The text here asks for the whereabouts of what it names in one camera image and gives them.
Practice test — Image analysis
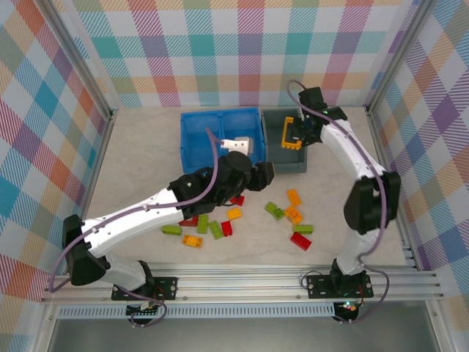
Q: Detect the gray plastic bin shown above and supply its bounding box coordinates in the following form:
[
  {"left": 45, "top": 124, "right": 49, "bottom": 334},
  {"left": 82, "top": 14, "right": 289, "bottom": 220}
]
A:
[{"left": 260, "top": 106, "right": 308, "bottom": 175}]

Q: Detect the blue two-compartment plastic bin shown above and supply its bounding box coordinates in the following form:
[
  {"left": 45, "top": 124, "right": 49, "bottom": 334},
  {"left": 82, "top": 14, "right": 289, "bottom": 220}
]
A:
[{"left": 180, "top": 107, "right": 267, "bottom": 175}]

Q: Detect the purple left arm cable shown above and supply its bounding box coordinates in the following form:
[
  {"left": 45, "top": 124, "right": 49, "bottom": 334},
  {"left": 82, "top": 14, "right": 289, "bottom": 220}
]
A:
[{"left": 47, "top": 127, "right": 226, "bottom": 329}]

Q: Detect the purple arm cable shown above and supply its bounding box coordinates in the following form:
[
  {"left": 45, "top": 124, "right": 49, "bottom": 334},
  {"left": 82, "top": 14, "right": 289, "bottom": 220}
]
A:
[
  {"left": 47, "top": 127, "right": 226, "bottom": 329},
  {"left": 286, "top": 79, "right": 391, "bottom": 326}
]

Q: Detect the aluminum frame post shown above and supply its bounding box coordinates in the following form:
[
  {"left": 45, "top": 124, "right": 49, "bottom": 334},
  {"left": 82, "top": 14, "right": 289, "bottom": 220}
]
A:
[
  {"left": 43, "top": 0, "right": 119, "bottom": 122},
  {"left": 364, "top": 0, "right": 435, "bottom": 111}
]

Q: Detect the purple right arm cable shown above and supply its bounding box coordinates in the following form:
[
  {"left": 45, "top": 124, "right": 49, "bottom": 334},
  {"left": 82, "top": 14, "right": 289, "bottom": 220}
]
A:
[{"left": 286, "top": 79, "right": 391, "bottom": 326}]

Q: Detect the aluminum front mounting rail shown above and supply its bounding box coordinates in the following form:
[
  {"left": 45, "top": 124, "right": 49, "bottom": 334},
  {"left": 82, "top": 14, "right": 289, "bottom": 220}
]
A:
[{"left": 40, "top": 264, "right": 445, "bottom": 304}]

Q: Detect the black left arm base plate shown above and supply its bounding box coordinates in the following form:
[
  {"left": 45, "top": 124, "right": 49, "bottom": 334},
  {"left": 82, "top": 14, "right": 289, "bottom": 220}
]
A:
[{"left": 111, "top": 276, "right": 180, "bottom": 302}]

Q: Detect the gray slotted cable duct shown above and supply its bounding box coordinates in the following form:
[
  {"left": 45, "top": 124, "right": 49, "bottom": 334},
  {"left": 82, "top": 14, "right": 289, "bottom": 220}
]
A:
[{"left": 57, "top": 303, "right": 336, "bottom": 320}]

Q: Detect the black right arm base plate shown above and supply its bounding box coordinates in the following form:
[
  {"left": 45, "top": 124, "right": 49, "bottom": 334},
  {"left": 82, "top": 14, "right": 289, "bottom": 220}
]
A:
[{"left": 306, "top": 273, "right": 374, "bottom": 300}]

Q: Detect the aluminum table side rail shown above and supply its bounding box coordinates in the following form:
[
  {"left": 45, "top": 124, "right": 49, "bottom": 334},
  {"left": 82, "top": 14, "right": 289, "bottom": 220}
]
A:
[{"left": 64, "top": 109, "right": 117, "bottom": 276}]

